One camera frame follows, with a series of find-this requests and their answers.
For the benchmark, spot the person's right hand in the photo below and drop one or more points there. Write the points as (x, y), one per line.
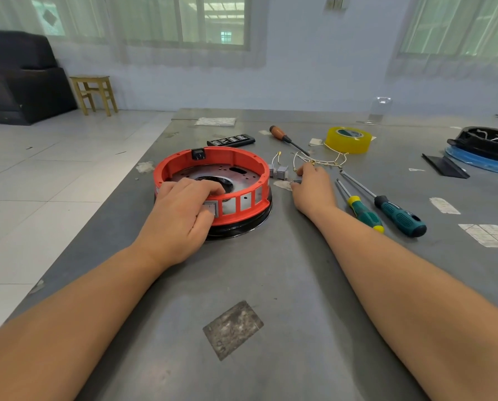
(315, 192)

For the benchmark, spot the person's left hand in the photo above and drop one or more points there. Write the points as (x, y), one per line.
(173, 229)

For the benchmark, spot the black metal round plate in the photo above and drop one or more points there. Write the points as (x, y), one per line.
(249, 227)

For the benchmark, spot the small black plug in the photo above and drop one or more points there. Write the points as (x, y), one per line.
(198, 154)

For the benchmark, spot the person's right forearm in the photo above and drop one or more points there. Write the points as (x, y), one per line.
(399, 296)

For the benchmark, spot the person's left forearm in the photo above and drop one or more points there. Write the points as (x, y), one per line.
(56, 329)

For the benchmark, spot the white torn tape patch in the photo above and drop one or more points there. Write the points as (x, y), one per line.
(282, 185)

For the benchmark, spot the small white card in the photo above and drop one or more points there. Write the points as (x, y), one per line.
(315, 142)

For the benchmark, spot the yellow tape roll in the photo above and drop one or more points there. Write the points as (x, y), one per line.
(347, 146)

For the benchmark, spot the dark green black screwdriver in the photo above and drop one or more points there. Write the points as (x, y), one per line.
(403, 221)

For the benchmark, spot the clear acrylic stand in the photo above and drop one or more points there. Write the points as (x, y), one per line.
(376, 117)

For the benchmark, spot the black bit set case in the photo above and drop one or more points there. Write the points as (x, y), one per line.
(231, 140)

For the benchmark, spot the white paper sheet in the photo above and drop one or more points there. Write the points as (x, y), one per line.
(215, 121)

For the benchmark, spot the black flat plate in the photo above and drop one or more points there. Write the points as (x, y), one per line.
(445, 166)

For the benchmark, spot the black round housing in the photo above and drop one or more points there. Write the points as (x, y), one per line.
(478, 148)

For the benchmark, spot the wooden stool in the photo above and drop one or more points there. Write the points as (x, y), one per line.
(91, 79)

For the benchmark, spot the wide sheer curtain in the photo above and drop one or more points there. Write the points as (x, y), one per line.
(152, 56)

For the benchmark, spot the narrow sheer curtain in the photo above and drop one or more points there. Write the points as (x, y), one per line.
(441, 68)

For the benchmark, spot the wide window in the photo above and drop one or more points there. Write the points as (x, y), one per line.
(213, 20)

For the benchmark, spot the black armchair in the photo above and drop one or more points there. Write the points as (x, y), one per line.
(27, 91)

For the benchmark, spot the narrow window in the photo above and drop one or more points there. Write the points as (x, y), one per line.
(453, 29)

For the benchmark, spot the wall switch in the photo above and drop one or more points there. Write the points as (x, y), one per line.
(336, 3)

